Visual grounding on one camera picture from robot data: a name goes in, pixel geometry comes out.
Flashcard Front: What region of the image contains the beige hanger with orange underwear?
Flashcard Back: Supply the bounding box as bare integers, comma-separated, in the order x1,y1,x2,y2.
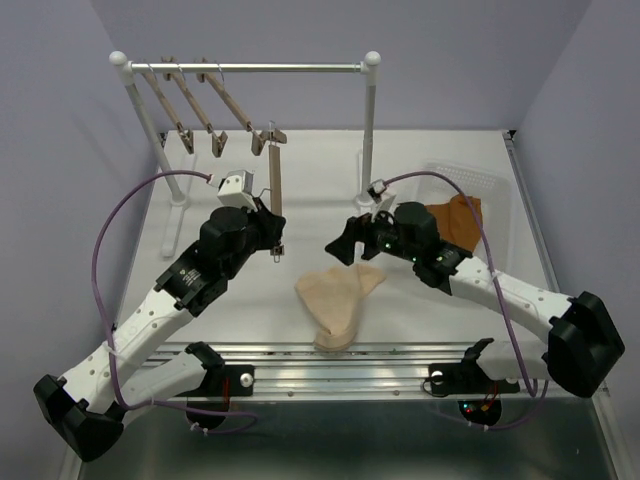
196,69,266,156

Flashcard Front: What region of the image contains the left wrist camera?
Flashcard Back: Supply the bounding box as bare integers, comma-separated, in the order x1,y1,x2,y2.
217,170,257,210

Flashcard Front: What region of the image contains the white metal clothes rack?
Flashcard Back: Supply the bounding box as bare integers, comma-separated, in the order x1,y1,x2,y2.
108,51,384,259

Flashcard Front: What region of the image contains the aluminium mounting rail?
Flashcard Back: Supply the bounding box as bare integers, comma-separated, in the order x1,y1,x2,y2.
87,130,611,401

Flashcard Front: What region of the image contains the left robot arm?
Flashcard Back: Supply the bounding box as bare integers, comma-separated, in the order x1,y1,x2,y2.
33,203,286,462

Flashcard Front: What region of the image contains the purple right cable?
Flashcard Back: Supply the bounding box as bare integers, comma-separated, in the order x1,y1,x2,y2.
374,172,549,432

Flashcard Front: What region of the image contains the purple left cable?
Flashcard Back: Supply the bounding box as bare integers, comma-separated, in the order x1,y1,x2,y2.
89,170,259,435

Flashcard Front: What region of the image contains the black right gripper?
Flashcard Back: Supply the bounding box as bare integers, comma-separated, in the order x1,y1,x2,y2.
324,201,420,265

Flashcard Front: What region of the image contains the beige clip hanger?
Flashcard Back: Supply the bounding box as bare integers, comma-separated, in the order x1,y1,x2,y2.
163,71,228,158
142,70,194,154

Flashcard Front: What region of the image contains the beige hanger with cream underwear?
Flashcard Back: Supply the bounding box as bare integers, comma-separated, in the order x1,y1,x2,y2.
257,119,290,264

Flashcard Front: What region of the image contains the orange underwear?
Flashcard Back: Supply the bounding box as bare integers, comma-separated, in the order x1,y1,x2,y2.
425,194,481,253

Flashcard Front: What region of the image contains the empty beige clip hanger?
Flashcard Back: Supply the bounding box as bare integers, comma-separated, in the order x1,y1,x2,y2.
142,70,194,154

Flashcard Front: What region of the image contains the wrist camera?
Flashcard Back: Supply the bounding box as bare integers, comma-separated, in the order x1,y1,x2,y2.
217,170,257,210
367,179,396,216

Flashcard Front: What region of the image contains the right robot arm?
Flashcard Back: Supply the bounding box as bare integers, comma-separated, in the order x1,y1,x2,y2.
325,202,625,398

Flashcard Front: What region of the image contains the cream underwear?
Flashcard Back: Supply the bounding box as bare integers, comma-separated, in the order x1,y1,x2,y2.
295,263,386,351

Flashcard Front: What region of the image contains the white plastic basket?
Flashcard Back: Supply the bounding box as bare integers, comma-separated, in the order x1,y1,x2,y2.
397,162,513,273

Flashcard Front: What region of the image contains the purple cable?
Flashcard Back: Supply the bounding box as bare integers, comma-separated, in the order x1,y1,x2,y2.
89,170,259,435
374,172,549,432

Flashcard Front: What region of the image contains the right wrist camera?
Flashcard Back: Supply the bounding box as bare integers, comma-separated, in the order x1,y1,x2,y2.
367,179,396,216

